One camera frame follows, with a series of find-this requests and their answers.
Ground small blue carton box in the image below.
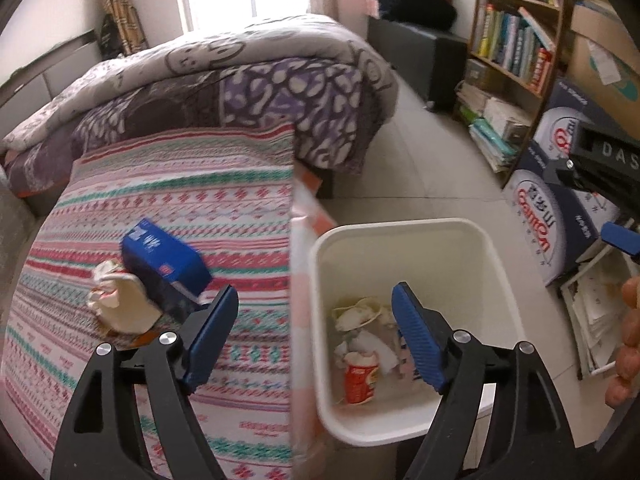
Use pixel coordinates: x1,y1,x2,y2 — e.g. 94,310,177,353
120,219,213,323

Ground plaid coat on rack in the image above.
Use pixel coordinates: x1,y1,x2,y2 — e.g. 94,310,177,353
102,0,149,55

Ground person's right hand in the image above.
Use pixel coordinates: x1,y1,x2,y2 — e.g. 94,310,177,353
605,276,640,408

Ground crumpled paper scraps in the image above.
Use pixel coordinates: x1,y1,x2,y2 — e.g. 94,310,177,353
334,330,399,375

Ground purple patterned blanket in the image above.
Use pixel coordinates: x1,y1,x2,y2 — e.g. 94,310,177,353
3,58,385,198

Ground white plastic bag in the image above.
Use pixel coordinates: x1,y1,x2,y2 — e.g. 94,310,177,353
332,297,396,333

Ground white plastic trash bin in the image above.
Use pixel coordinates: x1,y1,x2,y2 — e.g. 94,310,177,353
309,218,525,448

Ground brown cardboard box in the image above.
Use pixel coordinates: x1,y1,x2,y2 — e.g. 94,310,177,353
567,0,639,138

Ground black storage bench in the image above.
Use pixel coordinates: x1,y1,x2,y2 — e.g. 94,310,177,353
367,16,468,113

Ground upper Ganten water carton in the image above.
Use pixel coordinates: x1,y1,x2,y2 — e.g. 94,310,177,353
526,78,623,168

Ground striped patterned tablecloth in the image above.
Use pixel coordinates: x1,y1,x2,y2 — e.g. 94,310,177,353
1,124,294,479

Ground white cartoon print duvet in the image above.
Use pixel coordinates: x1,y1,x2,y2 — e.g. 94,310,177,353
1,13,398,153

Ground grey padded headboard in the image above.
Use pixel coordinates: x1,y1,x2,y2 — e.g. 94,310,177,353
0,30,102,138

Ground wooden bookshelf with books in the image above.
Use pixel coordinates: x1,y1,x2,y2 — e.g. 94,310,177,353
454,0,567,182

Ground stack of papers on shelf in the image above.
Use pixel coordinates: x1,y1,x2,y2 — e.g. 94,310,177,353
560,248,639,379

